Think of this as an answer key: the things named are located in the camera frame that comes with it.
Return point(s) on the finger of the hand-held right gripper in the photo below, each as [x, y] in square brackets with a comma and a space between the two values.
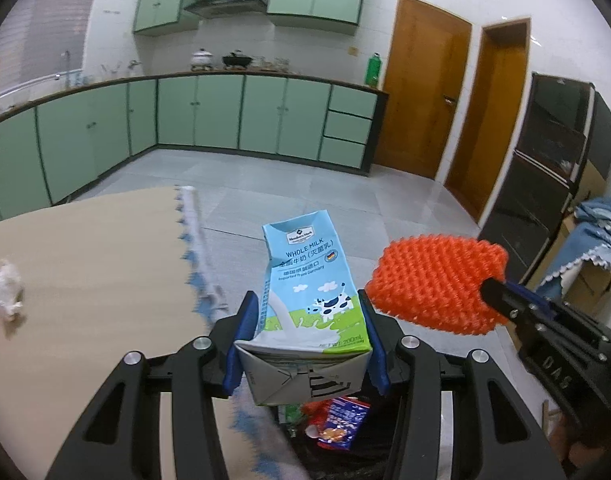
[538, 302]
[503, 300]

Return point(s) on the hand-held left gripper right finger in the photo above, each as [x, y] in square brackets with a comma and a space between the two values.
[380, 365]

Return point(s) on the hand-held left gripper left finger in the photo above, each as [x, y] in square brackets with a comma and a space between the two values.
[246, 320]

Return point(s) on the light blue milk carton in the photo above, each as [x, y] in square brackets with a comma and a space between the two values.
[305, 270]

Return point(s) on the black trash bin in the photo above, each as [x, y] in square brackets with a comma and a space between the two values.
[355, 460]

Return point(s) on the person's right forearm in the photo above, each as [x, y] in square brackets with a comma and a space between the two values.
[585, 440]

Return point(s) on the blue snack packet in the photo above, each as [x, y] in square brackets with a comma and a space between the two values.
[343, 417]

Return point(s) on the blue cloth with white trim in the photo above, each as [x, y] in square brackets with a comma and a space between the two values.
[595, 230]

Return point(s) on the black glass cabinet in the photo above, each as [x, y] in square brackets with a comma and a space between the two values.
[545, 170]

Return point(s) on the plain wooden door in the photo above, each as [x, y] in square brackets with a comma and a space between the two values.
[490, 125]

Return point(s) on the green lower kitchen cabinets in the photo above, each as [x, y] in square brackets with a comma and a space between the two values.
[265, 110]

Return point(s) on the crumpled white tissue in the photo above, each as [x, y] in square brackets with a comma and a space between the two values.
[5, 285]

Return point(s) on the black wok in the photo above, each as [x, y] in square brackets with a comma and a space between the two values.
[235, 60]

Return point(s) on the green bottle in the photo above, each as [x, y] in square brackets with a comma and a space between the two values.
[374, 70]

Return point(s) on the white cooking pot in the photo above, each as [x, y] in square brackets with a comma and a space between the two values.
[202, 59]

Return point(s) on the range hood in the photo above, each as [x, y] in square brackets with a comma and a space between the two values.
[225, 6]

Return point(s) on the window blind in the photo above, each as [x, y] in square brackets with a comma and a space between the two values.
[35, 35]

